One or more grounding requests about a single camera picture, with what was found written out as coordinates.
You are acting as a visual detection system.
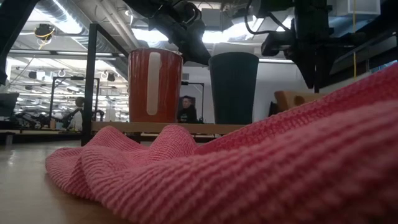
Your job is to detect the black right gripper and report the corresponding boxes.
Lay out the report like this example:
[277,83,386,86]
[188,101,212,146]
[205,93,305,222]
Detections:
[292,0,332,90]

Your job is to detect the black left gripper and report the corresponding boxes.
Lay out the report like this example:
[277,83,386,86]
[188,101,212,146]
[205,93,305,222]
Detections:
[149,2,213,65]

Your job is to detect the wooden cup holed handle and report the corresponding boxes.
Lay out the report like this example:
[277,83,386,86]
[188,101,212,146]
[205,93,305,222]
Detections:
[273,90,326,113]

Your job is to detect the dark green ribbed cup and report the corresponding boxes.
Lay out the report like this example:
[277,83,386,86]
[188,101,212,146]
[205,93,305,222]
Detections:
[208,51,260,126]

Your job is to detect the white ceramic mug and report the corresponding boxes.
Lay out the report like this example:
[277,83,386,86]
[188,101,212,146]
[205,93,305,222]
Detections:
[127,47,184,124]

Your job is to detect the person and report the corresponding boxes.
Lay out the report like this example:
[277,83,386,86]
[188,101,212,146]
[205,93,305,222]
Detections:
[176,95,200,124]
[68,96,85,131]

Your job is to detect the pink knitted cloth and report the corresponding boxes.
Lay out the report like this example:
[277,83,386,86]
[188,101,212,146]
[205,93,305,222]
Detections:
[45,63,398,224]

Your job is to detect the yellow black ceiling reel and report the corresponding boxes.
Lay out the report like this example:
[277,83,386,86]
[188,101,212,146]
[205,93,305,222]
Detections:
[33,23,57,42]

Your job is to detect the yellow hanging cable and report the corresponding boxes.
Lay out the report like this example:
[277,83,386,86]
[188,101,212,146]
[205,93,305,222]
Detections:
[352,0,357,74]

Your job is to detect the silver ventilation duct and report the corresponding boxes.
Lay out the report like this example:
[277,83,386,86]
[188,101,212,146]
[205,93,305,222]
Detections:
[40,0,131,57]

